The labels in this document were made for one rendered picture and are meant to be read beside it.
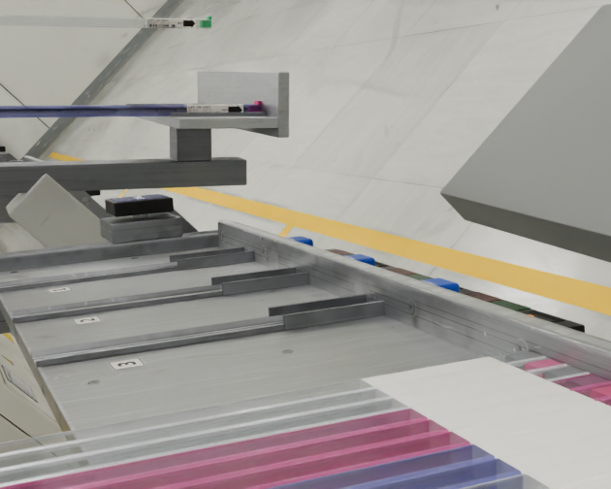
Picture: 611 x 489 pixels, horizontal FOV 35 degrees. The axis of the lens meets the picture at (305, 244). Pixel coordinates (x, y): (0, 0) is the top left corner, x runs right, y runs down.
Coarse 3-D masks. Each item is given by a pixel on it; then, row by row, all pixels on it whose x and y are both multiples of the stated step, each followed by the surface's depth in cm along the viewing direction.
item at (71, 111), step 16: (0, 112) 94; (16, 112) 94; (32, 112) 95; (48, 112) 95; (64, 112) 96; (80, 112) 96; (96, 112) 97; (112, 112) 97; (128, 112) 98; (144, 112) 98; (160, 112) 99; (176, 112) 100
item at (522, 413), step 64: (384, 384) 38; (448, 384) 38; (512, 384) 37; (576, 384) 37; (0, 448) 33; (64, 448) 33; (128, 448) 33; (192, 448) 32; (256, 448) 32; (320, 448) 32; (384, 448) 31; (448, 448) 31; (512, 448) 31; (576, 448) 30
